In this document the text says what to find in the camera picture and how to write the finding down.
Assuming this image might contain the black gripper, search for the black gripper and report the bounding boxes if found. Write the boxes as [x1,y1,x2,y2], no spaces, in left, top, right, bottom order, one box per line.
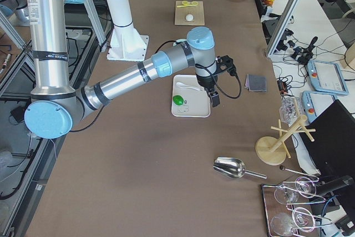
[196,75,220,107]

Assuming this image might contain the white ceramic spoon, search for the white ceramic spoon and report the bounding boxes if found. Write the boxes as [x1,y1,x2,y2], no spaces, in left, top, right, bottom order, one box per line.
[176,82,202,91]

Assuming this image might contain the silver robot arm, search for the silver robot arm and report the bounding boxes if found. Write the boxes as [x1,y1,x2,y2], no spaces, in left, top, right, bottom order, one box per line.
[24,0,221,139]

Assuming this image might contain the light green bowl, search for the light green bowl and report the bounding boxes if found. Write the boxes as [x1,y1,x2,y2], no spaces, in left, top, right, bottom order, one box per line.
[173,39,186,46]

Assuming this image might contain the white rabbit tray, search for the white rabbit tray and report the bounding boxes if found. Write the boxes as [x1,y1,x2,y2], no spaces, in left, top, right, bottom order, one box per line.
[171,75,210,118]

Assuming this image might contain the green lime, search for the green lime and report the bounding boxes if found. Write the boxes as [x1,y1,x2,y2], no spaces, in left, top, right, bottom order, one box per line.
[173,95,184,106]

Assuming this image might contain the folded grey cloth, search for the folded grey cloth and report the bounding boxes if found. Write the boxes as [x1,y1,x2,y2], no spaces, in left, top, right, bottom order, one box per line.
[245,74,267,92]

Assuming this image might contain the metal scoop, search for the metal scoop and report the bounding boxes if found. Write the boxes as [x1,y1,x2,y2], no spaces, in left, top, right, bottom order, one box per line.
[213,157,267,179]

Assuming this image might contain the glass dish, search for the glass dish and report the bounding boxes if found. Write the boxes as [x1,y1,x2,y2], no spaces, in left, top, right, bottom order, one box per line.
[279,97,304,125]

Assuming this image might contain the wooden mug tree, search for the wooden mug tree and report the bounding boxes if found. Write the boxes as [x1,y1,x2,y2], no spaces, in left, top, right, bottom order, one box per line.
[255,98,316,165]

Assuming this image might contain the wooden cutting board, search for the wooden cutting board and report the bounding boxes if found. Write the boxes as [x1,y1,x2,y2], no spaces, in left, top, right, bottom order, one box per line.
[174,1,205,26]

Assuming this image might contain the lower blue teach pendant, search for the lower blue teach pendant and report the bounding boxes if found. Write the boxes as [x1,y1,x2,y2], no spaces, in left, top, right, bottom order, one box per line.
[301,90,338,123]

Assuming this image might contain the blue teach pendant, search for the blue teach pendant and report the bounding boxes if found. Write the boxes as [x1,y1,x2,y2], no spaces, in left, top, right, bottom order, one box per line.
[307,60,349,95]
[301,90,338,123]

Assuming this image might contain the white pillar with base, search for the white pillar with base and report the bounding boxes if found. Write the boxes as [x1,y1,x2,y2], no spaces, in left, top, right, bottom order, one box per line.
[106,0,149,62]

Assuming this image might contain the upper blue teach pendant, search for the upper blue teach pendant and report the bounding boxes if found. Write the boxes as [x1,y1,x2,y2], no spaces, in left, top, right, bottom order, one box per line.
[307,60,349,95]

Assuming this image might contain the black tray with glasses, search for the black tray with glasses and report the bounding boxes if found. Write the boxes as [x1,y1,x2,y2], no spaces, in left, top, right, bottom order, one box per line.
[261,176,332,236]

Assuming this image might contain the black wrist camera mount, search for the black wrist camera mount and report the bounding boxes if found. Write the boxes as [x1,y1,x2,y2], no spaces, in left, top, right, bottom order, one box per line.
[214,56,237,77]

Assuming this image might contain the aluminium frame post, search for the aluminium frame post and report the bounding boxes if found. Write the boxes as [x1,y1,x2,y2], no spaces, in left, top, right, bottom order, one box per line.
[265,0,299,58]

